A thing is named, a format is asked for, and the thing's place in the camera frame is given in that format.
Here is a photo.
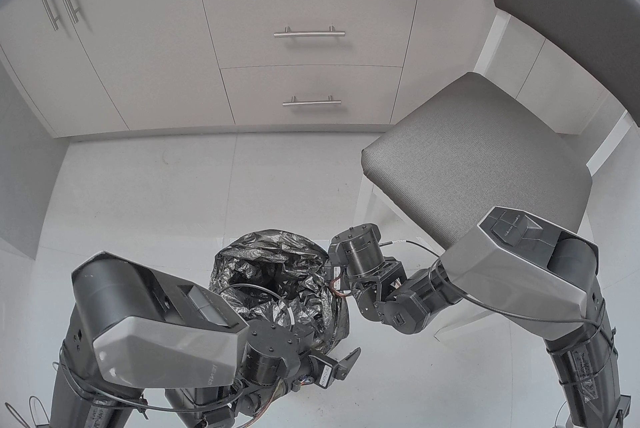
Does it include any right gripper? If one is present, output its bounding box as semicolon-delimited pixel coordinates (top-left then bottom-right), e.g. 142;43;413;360
324;266;353;301

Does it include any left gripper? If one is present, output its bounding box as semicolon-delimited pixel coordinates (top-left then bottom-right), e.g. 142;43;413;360
299;346;362;392

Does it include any black plastic bag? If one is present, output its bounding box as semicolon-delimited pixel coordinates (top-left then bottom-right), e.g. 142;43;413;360
209;228;352;357

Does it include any grey padded white chair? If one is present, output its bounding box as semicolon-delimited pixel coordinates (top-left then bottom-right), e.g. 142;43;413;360
354;0;640;342

